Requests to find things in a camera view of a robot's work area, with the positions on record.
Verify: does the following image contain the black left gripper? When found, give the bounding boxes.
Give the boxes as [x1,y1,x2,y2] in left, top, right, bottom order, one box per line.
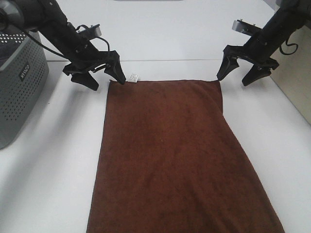
[62,23,126,91]

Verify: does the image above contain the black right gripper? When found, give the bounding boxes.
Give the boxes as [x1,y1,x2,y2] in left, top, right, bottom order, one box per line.
[217,30,279,86]

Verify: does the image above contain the brown towel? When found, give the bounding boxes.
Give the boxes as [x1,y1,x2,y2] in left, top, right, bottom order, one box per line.
[87,80,284,233]

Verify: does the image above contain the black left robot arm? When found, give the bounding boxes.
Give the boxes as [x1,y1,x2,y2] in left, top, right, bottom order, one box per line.
[0,0,126,91]

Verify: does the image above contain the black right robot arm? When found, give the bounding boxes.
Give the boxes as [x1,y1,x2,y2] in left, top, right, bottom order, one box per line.
[217,0,311,86]

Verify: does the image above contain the beige storage box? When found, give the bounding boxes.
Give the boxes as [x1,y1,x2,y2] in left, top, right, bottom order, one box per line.
[271,26,311,122]

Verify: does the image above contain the grey perforated plastic basket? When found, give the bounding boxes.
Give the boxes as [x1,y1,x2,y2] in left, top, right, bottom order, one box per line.
[0,32,49,148]

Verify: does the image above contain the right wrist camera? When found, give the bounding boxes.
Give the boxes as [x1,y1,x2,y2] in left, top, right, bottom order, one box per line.
[232,19,261,36]

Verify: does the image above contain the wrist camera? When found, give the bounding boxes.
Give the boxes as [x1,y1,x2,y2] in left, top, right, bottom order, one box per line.
[232,19,261,36]
[76,24,102,40]

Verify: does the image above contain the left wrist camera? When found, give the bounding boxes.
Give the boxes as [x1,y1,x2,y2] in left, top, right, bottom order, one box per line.
[76,24,102,40]

